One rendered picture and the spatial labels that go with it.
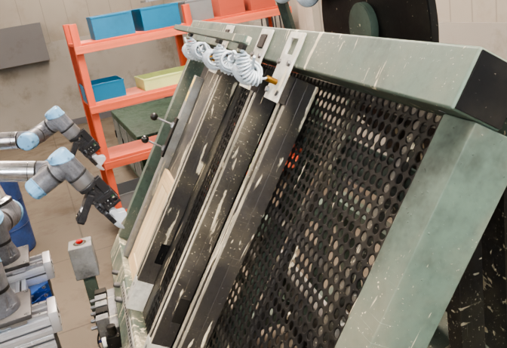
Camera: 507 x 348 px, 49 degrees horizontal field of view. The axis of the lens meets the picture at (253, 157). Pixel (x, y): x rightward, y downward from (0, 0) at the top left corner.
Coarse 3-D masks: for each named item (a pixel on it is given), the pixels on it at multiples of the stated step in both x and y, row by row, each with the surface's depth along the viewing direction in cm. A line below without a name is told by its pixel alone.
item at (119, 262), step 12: (120, 240) 290; (120, 252) 277; (120, 264) 267; (120, 276) 259; (120, 288) 251; (120, 312) 236; (132, 312) 221; (120, 324) 230; (132, 324) 213; (144, 324) 216; (144, 336) 207
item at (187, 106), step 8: (192, 80) 264; (200, 80) 261; (192, 88) 261; (192, 96) 262; (184, 104) 263; (192, 104) 263; (184, 112) 263; (184, 120) 264; (176, 128) 264; (176, 136) 265; (176, 144) 266; (168, 152) 266; (160, 160) 270; (168, 160) 266; (160, 168) 266; (160, 176) 267; (152, 184) 267; (152, 192) 268; (144, 200) 271; (144, 208) 269; (144, 216) 270; (136, 224) 270; (136, 232) 271; (128, 240) 273; (128, 248) 272; (128, 256) 273
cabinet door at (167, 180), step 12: (168, 180) 250; (156, 192) 263; (168, 192) 243; (156, 204) 257; (156, 216) 249; (144, 228) 262; (144, 240) 255; (132, 252) 267; (144, 252) 247; (132, 264) 259; (132, 276) 251
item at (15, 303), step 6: (6, 288) 208; (0, 294) 206; (6, 294) 208; (12, 294) 210; (0, 300) 206; (6, 300) 207; (12, 300) 209; (18, 300) 212; (0, 306) 205; (6, 306) 206; (12, 306) 208; (18, 306) 211; (0, 312) 205; (6, 312) 206; (12, 312) 208; (0, 318) 205
